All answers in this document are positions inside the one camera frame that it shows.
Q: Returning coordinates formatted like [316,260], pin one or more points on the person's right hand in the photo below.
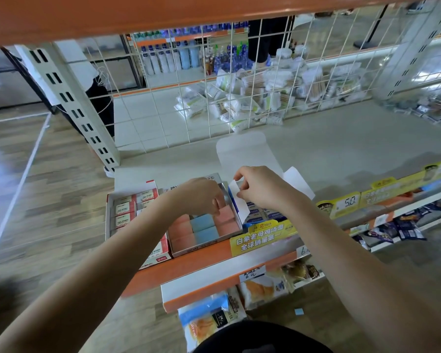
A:
[268,187]

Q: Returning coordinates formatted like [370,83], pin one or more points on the person's left hand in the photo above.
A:
[195,196]

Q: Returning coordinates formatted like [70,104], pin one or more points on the box of pink-blue erasers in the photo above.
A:
[202,225]

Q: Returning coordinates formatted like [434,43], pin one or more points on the blue white eraser box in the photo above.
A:
[242,150]

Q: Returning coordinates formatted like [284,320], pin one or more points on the red eraser display box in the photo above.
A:
[136,213]

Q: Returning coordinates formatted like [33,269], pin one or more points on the person's right forearm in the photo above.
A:
[382,283]

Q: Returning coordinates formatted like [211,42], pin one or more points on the person's left forearm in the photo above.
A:
[81,290]

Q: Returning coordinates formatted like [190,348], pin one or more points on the snack packets on lower shelf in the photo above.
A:
[263,235]

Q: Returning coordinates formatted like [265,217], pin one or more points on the white orange metal shelf unit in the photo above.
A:
[353,143]

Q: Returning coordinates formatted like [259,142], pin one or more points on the pile of white packets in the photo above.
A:
[279,84]

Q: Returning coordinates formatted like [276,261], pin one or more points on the yellow price label strip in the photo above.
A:
[382,191]

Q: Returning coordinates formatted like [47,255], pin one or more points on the blue orange snack packet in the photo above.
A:
[209,320]

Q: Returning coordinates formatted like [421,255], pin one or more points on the blue paper scrap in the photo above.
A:
[299,311]

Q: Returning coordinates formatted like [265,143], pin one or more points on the row of dark snack packets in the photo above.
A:
[404,224]

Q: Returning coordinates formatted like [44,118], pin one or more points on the row of blue bottles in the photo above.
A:
[191,55]

